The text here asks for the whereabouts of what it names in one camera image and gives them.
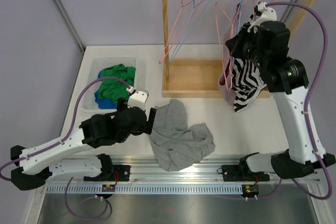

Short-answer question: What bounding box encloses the aluminium mounting rail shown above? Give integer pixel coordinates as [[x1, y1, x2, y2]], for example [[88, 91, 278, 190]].
[[47, 154, 321, 185]]

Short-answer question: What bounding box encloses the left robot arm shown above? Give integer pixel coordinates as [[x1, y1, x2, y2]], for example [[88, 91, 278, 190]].
[[10, 105, 156, 190]]

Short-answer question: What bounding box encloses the grey tank top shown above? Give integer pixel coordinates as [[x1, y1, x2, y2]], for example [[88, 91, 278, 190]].
[[149, 99, 216, 172]]

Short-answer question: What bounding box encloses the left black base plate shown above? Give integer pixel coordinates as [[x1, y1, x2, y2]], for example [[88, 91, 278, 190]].
[[110, 165, 131, 182]]

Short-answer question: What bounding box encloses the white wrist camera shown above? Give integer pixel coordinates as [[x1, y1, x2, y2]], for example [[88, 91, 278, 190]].
[[127, 86, 149, 112], [247, 1, 277, 32]]

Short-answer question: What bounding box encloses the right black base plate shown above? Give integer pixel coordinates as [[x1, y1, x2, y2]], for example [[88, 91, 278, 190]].
[[217, 164, 243, 182]]

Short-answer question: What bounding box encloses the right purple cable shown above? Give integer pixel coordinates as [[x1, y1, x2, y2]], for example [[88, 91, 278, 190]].
[[265, 1, 331, 200]]

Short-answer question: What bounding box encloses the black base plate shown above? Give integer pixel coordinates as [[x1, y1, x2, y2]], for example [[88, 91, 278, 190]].
[[110, 165, 131, 182], [217, 164, 243, 182]]

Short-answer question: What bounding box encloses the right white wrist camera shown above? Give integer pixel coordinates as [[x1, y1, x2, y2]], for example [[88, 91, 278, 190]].
[[247, 1, 277, 32]]

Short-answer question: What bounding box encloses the purple cable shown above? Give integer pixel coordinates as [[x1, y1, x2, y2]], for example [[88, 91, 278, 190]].
[[265, 1, 331, 200], [0, 77, 132, 182]]

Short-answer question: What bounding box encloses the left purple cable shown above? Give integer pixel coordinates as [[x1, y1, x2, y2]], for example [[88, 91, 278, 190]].
[[0, 77, 132, 182]]

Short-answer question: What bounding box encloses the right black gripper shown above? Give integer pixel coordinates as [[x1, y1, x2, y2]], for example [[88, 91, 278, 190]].
[[227, 24, 269, 71]]

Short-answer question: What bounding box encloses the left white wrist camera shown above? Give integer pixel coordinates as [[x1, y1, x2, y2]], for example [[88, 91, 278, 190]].
[[127, 86, 149, 112]]

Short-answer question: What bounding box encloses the clear plastic basket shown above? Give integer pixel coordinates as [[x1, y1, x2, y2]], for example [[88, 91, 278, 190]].
[[81, 56, 139, 113]]

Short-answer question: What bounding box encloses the wooden clothes rack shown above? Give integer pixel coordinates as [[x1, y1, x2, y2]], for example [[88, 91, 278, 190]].
[[161, 0, 316, 98]]

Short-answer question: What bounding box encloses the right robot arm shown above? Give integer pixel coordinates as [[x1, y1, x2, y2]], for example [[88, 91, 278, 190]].
[[225, 21, 335, 180]]

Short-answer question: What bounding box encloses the blue tank top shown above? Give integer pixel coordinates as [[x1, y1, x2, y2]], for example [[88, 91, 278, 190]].
[[94, 90, 117, 110]]

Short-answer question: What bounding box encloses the black white striped tank top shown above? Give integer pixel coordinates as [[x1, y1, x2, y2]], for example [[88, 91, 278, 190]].
[[232, 3, 267, 114]]

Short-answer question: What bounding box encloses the green tank top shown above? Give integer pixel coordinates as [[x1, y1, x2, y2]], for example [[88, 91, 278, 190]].
[[97, 63, 136, 104]]

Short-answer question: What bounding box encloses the white slotted cable duct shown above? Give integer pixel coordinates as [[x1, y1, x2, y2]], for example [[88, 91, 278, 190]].
[[47, 183, 243, 195]]

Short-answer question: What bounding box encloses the pink tank top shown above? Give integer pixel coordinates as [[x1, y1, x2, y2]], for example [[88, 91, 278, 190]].
[[218, 29, 236, 105]]

